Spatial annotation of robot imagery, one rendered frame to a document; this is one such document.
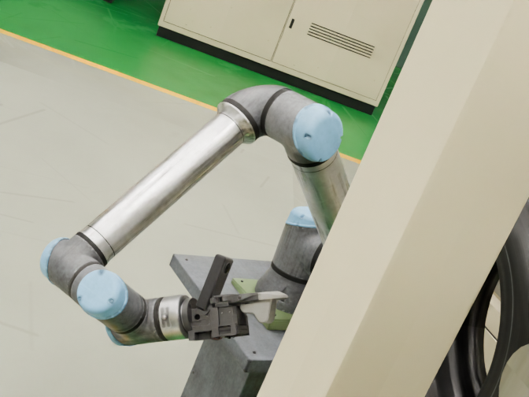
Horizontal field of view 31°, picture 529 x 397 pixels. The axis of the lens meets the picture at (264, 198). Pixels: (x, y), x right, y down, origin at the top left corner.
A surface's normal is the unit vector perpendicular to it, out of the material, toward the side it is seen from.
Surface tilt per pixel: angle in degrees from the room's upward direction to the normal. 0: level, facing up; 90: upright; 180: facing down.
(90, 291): 56
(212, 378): 90
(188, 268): 0
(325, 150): 80
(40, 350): 0
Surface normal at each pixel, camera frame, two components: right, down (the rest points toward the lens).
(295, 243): -0.59, 0.01
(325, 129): 0.67, 0.35
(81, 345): 0.36, -0.86
